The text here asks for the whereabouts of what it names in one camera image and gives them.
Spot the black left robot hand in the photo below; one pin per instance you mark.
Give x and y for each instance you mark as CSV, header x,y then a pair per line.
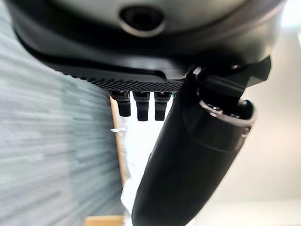
x,y
150,54

